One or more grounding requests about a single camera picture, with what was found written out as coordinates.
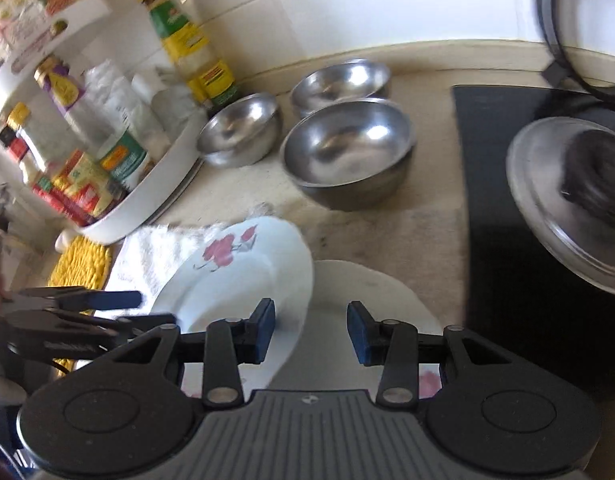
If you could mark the yellow white seasoning packet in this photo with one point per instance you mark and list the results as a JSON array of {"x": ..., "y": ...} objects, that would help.
[{"x": 22, "y": 5}]

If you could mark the red label soy sauce bottle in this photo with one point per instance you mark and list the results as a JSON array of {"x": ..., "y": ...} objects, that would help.
[{"x": 42, "y": 185}]

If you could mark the white two-tier spice rack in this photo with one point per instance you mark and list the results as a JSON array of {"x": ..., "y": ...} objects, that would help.
[{"x": 137, "y": 210}]

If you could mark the black burner head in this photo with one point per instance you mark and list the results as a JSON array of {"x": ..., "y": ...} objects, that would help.
[{"x": 597, "y": 175}]

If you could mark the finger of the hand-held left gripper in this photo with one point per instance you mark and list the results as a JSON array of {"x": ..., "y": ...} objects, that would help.
[
  {"x": 114, "y": 300},
  {"x": 87, "y": 322}
]

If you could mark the stainless steel bowl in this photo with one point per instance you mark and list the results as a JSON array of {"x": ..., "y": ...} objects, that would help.
[
  {"x": 237, "y": 130},
  {"x": 347, "y": 155},
  {"x": 337, "y": 82}
]

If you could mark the purple label sauce bottle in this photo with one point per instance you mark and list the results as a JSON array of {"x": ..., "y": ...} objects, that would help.
[{"x": 122, "y": 157}]

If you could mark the white towel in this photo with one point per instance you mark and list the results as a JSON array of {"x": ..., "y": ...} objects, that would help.
[{"x": 152, "y": 250}]

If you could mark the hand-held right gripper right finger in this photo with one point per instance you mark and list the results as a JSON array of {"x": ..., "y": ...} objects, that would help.
[{"x": 360, "y": 332}]

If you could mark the white garlic bulb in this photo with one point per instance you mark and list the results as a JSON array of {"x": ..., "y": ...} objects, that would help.
[{"x": 63, "y": 241}]

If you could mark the green yellow label bottle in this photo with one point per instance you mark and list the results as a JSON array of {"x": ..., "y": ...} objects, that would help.
[{"x": 192, "y": 45}]

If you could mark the black glass stove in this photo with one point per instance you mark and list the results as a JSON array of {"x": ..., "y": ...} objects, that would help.
[{"x": 497, "y": 210}]

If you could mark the clear plastic bag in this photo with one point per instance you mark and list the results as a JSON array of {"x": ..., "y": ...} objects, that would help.
[{"x": 122, "y": 95}]

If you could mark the yellow chenille cloth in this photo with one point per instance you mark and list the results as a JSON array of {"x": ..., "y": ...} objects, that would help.
[{"x": 79, "y": 265}]

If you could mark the small gold-rimmed floral plate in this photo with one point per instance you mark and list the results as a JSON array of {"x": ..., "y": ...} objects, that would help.
[{"x": 367, "y": 290}]

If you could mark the yellow cap vinegar bottle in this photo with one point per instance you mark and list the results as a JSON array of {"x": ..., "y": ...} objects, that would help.
[{"x": 87, "y": 180}]

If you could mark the black pan support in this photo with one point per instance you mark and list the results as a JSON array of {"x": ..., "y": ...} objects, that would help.
[{"x": 550, "y": 35}]

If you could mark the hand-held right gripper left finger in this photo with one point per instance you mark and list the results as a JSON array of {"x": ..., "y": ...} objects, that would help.
[{"x": 265, "y": 330}]

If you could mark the medium white floral plate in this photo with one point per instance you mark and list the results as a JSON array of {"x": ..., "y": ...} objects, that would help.
[{"x": 237, "y": 280}]

